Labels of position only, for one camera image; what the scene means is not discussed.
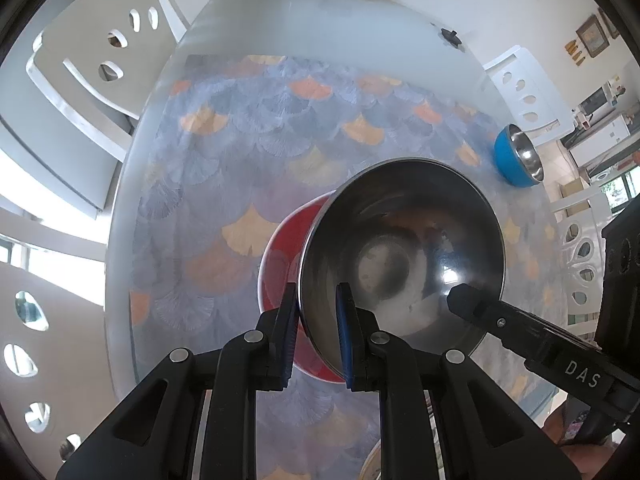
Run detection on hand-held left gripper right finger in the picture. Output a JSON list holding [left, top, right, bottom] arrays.
[[335, 281, 563, 480]]

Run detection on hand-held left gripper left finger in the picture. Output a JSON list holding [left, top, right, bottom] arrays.
[[56, 282, 301, 480]]

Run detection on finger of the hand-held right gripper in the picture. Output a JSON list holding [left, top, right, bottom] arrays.
[[446, 284, 601, 361]]

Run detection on red steel bowl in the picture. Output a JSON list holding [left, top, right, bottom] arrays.
[[257, 157, 506, 383]]

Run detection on person's right hand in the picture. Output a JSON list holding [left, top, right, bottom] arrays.
[[542, 396, 608, 450]]

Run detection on white cutout-back chair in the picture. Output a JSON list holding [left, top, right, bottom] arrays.
[[26, 0, 191, 161], [0, 260, 108, 466], [550, 190, 614, 332], [482, 46, 567, 134]]

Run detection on white kitchen appliance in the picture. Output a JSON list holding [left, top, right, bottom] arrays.
[[570, 115, 632, 166]]

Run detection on blue steel bowl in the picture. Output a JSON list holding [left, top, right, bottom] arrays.
[[494, 123, 545, 188]]

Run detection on microwave oven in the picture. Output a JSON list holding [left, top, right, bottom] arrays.
[[577, 85, 614, 121]]

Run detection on grey fan-pattern tablecloth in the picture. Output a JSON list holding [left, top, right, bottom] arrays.
[[129, 54, 571, 480]]

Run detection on small framed wall picture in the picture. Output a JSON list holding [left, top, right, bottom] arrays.
[[598, 7, 621, 40], [575, 15, 610, 58]]

